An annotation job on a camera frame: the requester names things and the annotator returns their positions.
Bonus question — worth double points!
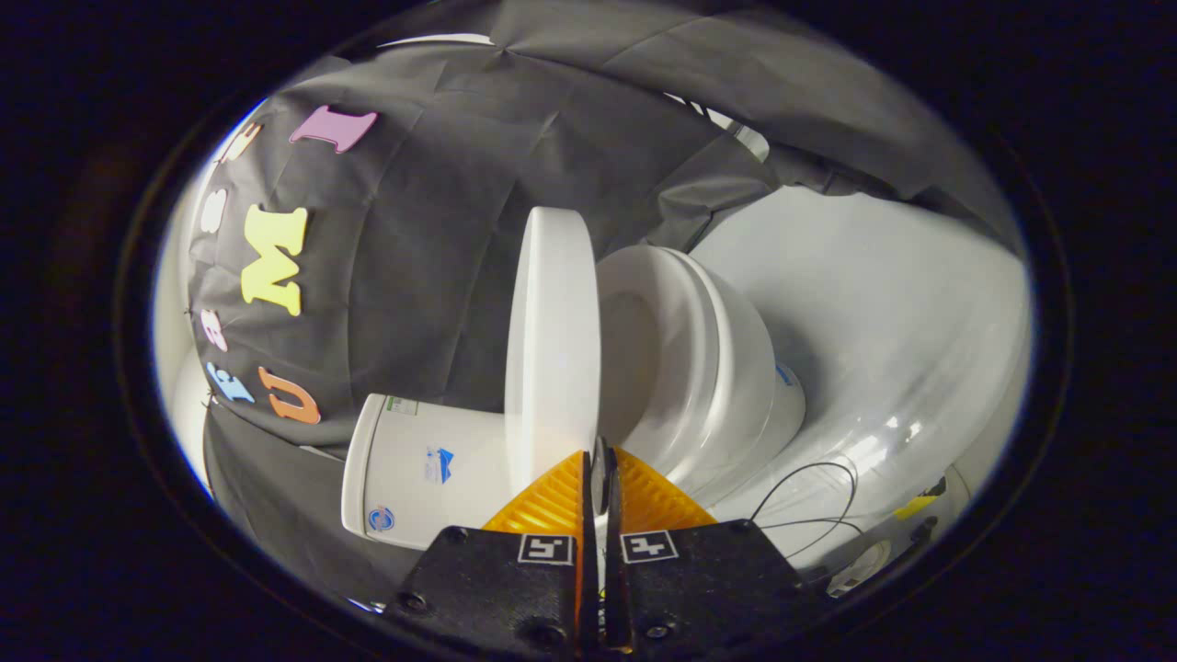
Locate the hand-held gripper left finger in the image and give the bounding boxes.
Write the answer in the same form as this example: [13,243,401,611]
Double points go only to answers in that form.
[384,451,600,656]

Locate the black backdrop cloth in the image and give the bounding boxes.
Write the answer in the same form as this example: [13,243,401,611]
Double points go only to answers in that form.
[189,0,1022,608]

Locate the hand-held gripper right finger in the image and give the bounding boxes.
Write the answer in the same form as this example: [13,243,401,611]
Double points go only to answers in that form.
[602,447,833,654]

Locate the white toilet lid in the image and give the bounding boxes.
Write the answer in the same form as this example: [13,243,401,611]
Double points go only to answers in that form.
[504,207,602,497]

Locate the thin black cable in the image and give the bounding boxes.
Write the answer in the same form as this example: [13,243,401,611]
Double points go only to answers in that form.
[749,460,867,562]

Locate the white toilet seat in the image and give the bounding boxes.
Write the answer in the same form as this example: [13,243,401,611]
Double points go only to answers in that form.
[596,244,737,479]

